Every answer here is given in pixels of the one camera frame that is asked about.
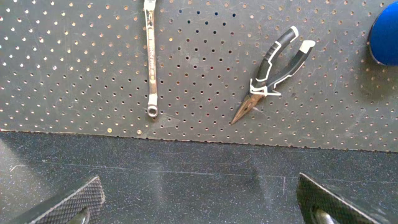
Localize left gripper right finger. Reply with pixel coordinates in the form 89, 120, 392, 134
295, 172, 398, 224

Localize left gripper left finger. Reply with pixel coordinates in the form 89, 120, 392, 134
9, 175, 106, 224

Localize black and white pliers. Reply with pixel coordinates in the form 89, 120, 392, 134
229, 26, 317, 126

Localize roll of blue tape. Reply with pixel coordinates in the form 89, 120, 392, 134
368, 1, 398, 67

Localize black pegboard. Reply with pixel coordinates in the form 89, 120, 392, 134
0, 0, 398, 153

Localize wrench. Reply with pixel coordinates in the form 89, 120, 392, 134
143, 0, 160, 118

